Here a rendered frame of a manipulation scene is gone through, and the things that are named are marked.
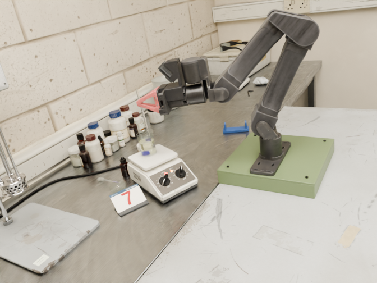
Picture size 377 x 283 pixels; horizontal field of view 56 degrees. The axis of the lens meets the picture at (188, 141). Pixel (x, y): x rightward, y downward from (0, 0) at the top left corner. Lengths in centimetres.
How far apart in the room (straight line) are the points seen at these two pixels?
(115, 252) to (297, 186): 49
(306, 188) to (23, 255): 73
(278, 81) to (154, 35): 106
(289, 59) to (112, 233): 63
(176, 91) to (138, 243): 41
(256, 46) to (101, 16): 87
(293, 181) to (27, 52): 98
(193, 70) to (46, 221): 58
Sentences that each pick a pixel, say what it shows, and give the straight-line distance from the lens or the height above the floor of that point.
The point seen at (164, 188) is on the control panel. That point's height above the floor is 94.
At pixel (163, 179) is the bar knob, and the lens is 101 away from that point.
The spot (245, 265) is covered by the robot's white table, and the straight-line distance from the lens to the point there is 80.
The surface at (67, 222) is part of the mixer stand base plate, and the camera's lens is 105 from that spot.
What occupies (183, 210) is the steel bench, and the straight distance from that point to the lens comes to 97.
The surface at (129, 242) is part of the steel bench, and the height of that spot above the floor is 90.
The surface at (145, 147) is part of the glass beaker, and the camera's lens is 108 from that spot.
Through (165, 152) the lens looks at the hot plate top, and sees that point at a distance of 110.
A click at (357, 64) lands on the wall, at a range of 234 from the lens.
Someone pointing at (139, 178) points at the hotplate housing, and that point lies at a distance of 109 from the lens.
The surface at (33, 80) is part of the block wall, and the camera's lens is 139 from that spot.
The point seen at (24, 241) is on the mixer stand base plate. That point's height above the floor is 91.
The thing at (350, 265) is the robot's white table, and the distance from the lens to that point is 81.
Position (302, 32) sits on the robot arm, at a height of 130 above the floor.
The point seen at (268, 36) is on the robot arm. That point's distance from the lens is 94.
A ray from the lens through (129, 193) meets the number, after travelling 105.
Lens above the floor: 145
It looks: 24 degrees down
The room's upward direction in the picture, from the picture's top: 10 degrees counter-clockwise
